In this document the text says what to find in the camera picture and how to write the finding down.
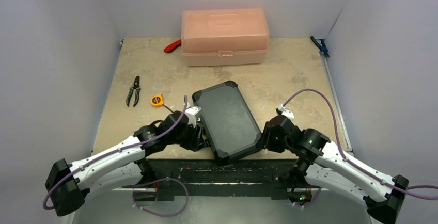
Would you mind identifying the blue handled pliers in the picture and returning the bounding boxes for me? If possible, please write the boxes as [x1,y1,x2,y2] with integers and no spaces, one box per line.
[310,36,330,57]

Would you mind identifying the black plastic poker case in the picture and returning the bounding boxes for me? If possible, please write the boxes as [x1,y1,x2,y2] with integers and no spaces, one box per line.
[192,81,262,165]

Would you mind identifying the yellow tape measure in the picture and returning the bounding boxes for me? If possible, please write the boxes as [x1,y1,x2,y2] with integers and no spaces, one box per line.
[150,94,174,113]

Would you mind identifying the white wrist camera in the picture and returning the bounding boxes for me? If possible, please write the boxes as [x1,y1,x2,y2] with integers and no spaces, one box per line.
[276,104,295,121]
[184,106,202,127]

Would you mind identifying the red handled utility knife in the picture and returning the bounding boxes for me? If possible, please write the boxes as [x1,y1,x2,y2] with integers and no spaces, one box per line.
[163,39,182,53]

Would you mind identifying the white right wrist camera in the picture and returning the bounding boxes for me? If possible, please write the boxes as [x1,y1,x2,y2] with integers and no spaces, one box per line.
[276,104,295,121]

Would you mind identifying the black metal base frame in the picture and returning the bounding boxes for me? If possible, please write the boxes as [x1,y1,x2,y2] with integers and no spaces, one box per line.
[125,159,322,201]

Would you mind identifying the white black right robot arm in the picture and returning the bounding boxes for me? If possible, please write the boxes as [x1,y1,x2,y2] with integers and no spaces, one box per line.
[261,115,409,223]

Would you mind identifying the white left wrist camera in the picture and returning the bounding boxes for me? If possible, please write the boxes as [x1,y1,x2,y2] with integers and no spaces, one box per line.
[184,106,202,127]

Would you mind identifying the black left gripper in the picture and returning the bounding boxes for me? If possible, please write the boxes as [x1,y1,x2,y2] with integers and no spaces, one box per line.
[167,120,205,151]

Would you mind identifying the black handled pruning shears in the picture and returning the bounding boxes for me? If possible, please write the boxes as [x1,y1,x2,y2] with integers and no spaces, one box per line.
[126,75,141,107]

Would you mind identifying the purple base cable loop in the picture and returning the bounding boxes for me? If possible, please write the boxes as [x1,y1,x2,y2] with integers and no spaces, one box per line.
[132,178,190,218]

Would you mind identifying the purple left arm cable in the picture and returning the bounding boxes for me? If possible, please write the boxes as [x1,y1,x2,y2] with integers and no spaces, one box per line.
[42,94,189,211]

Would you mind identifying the translucent pink plastic toolbox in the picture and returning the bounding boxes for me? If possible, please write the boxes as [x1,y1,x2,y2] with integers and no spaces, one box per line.
[181,8,270,67]

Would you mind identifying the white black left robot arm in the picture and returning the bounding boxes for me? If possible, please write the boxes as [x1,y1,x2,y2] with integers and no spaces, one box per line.
[43,106,204,217]

